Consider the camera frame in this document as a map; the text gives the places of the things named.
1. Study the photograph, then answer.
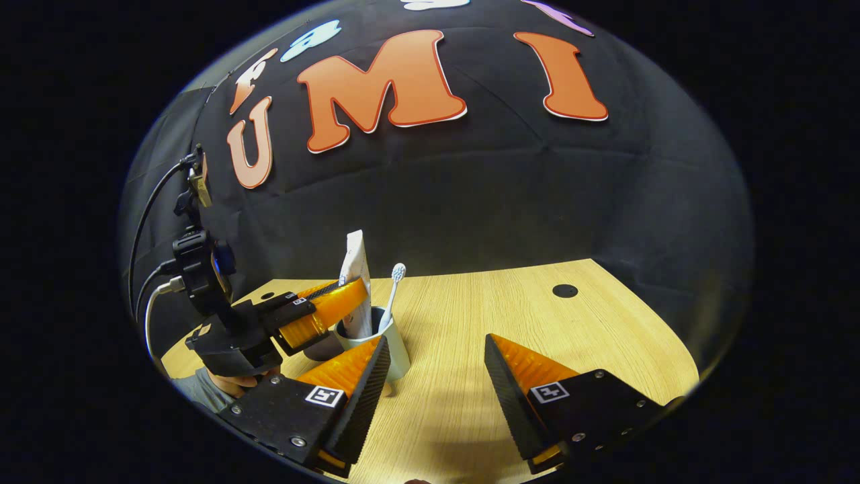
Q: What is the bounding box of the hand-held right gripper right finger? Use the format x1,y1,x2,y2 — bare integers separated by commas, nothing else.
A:
484,333,686,475

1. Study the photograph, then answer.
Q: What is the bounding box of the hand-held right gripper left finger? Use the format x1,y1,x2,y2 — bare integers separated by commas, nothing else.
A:
218,334,392,479

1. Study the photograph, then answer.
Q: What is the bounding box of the white toothpaste tube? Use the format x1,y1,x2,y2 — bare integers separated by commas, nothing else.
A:
338,230,372,339

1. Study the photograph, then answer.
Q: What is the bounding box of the pale blue cup wooden handle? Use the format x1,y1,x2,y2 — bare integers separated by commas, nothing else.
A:
334,306,412,397

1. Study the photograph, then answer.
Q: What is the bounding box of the white toothbrush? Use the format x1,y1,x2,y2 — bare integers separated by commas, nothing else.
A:
378,263,407,335

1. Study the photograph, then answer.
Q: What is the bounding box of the wooden desktop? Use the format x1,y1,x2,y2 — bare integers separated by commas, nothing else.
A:
161,259,701,484

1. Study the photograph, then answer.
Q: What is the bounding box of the black backdrop cloth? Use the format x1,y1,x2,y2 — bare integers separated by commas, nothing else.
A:
118,0,755,377

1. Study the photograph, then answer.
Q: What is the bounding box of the white cable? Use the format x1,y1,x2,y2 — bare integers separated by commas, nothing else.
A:
144,277,185,360

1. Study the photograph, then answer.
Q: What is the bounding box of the black cable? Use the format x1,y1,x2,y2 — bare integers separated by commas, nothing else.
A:
128,153,202,317

